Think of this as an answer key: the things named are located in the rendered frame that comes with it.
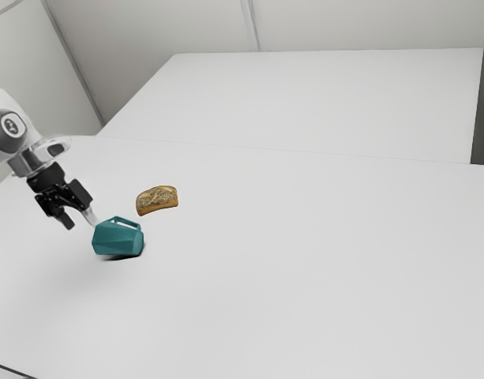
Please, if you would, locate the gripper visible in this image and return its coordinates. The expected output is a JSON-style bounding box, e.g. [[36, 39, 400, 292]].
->
[[26, 161, 98, 231]]

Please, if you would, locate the teal faceted mug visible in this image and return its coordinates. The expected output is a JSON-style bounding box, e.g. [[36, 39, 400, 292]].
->
[[92, 215, 145, 261]]

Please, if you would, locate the brown seeded bread slice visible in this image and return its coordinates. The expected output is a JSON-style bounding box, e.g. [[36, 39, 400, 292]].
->
[[135, 185, 180, 217]]

